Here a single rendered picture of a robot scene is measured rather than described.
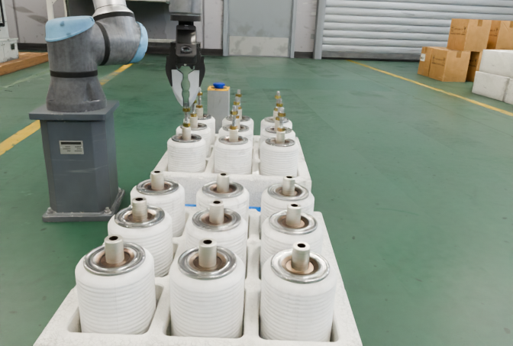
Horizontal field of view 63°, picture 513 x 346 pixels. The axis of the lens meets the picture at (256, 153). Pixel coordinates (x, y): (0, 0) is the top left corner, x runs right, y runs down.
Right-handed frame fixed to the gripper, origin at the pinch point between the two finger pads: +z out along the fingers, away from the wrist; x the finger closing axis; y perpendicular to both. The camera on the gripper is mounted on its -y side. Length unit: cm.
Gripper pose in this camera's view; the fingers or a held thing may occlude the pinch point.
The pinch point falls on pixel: (185, 101)
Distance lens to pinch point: 105.0
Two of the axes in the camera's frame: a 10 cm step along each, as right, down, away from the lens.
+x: -9.9, -0.1, -1.1
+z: -0.4, 9.5, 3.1
